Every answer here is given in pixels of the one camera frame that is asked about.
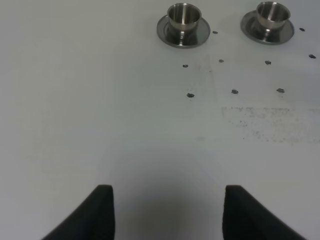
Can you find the left stainless steel teacup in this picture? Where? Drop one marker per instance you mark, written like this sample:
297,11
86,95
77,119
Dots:
183,22

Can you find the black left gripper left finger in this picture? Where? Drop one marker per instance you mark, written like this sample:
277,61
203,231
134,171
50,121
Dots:
93,219

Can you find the right stainless steel teacup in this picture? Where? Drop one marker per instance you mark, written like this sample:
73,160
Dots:
272,17

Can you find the left stainless steel saucer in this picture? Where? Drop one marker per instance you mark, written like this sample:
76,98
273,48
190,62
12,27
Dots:
196,39

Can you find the stainless steel saucer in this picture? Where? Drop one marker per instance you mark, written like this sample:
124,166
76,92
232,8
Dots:
196,39
256,32

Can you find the right stainless steel saucer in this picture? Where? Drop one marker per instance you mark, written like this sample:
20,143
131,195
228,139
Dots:
256,32

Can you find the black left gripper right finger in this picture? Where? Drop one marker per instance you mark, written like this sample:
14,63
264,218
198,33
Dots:
245,218

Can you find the stainless steel teacup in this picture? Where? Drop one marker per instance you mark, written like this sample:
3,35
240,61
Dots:
183,22
272,17

